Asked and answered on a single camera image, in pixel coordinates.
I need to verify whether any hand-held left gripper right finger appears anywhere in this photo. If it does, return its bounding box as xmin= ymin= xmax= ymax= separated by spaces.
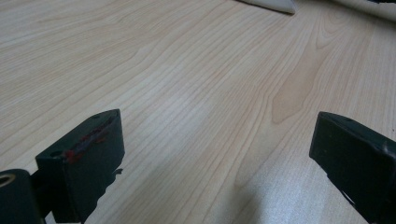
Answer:
xmin=308 ymin=111 xmax=396 ymax=224

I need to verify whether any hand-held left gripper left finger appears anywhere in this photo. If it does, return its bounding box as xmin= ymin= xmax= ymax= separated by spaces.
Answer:
xmin=35 ymin=108 xmax=126 ymax=224

